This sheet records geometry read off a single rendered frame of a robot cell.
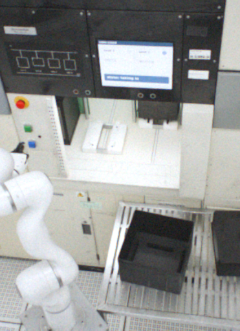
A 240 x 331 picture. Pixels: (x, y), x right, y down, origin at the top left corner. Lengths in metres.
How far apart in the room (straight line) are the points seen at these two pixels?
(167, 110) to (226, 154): 0.53
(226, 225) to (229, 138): 0.41
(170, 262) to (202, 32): 1.03
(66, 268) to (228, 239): 0.79
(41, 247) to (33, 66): 0.75
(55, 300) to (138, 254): 0.54
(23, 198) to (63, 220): 1.21
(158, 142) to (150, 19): 0.96
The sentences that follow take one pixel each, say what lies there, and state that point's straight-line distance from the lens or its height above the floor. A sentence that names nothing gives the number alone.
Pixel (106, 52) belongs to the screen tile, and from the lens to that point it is 1.92.
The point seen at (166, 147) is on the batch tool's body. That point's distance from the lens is 2.59.
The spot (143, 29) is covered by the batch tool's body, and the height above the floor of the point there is 1.73.
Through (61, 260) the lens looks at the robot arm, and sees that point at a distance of 1.76.
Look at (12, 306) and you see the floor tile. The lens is 3.14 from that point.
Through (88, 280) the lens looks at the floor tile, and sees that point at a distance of 3.13.
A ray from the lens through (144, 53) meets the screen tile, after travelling 1.90.
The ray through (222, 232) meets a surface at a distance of 2.27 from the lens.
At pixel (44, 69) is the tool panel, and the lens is 2.04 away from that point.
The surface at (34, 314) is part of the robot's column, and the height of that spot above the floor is 0.76.
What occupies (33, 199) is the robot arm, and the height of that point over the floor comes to 1.50.
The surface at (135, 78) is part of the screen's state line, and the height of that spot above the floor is 1.51.
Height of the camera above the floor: 2.69
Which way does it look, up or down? 47 degrees down
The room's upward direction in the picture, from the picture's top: 5 degrees counter-clockwise
